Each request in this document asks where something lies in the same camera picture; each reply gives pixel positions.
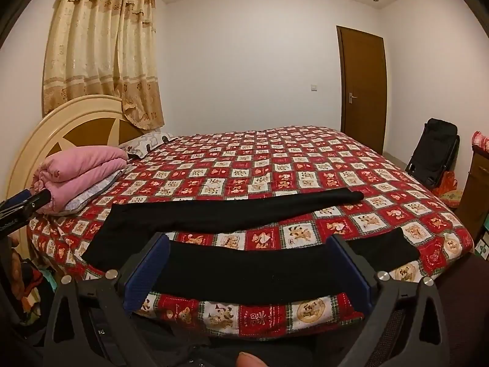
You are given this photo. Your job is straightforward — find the black pants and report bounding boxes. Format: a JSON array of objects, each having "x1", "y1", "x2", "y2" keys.
[{"x1": 82, "y1": 188, "x2": 421, "y2": 304}]

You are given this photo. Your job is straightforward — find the red plastic bag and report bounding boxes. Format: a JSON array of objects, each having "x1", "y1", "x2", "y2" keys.
[{"x1": 432, "y1": 171, "x2": 465, "y2": 209}]

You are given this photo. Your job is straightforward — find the cream wooden headboard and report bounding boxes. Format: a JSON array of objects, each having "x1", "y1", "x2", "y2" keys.
[{"x1": 7, "y1": 94, "x2": 148, "y2": 204}]

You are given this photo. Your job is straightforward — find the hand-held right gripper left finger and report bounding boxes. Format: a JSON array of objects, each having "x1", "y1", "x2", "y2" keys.
[{"x1": 40, "y1": 232, "x2": 171, "y2": 367}]

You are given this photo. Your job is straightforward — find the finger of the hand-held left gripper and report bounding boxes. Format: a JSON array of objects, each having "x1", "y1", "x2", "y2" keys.
[{"x1": 0, "y1": 189, "x2": 52, "y2": 235}]

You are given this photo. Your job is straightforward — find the colourful cloth pile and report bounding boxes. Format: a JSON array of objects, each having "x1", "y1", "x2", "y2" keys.
[{"x1": 11, "y1": 251, "x2": 55, "y2": 315}]

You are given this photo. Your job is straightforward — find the white zigzag patterned pillow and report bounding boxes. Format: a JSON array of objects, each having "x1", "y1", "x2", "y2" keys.
[{"x1": 117, "y1": 131, "x2": 178, "y2": 160}]

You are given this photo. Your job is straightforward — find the brown wooden door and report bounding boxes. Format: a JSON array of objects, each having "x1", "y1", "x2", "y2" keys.
[{"x1": 336, "y1": 25, "x2": 387, "y2": 156}]

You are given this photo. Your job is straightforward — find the grey patterned pillow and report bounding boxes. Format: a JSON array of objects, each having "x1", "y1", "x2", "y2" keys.
[{"x1": 62, "y1": 165, "x2": 127, "y2": 215}]

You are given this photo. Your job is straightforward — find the folded pink blanket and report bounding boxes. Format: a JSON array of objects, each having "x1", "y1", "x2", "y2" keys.
[{"x1": 31, "y1": 146, "x2": 129, "y2": 215}]

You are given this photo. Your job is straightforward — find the brown wooden cabinet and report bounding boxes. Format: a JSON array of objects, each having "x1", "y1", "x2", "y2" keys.
[{"x1": 456, "y1": 148, "x2": 489, "y2": 242}]

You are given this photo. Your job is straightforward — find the beige patterned curtain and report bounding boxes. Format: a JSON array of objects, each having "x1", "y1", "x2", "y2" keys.
[{"x1": 42, "y1": 0, "x2": 165, "y2": 131}]

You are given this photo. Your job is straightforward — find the red checked cloth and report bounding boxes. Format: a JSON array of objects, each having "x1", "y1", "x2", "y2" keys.
[{"x1": 470, "y1": 130, "x2": 489, "y2": 154}]

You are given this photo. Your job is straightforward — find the person's right hand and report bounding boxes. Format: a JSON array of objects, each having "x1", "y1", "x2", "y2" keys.
[{"x1": 236, "y1": 352, "x2": 266, "y2": 367}]

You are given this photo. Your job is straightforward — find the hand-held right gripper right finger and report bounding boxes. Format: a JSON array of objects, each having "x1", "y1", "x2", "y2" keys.
[{"x1": 326, "y1": 234, "x2": 450, "y2": 367}]

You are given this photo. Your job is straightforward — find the red checkered printed bedspread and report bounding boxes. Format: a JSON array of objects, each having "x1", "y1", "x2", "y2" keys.
[{"x1": 26, "y1": 125, "x2": 476, "y2": 342}]

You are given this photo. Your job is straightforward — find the black suitcase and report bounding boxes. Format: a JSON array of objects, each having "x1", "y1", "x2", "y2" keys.
[{"x1": 404, "y1": 118, "x2": 461, "y2": 190}]

